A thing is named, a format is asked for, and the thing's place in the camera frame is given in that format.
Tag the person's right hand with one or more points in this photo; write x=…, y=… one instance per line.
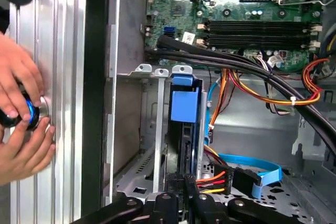
x=23, y=153

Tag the silver disk bay cage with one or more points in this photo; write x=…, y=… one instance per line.
x=158, y=129

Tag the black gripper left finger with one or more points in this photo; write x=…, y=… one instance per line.
x=165, y=208

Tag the black PC case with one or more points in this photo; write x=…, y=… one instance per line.
x=94, y=77

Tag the person's left hand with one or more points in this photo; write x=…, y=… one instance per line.
x=15, y=72

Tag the hard disk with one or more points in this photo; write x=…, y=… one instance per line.
x=183, y=106

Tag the black RAM slot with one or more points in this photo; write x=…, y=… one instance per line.
x=262, y=43
x=262, y=23
x=262, y=36
x=262, y=29

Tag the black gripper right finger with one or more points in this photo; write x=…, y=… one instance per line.
x=204, y=208

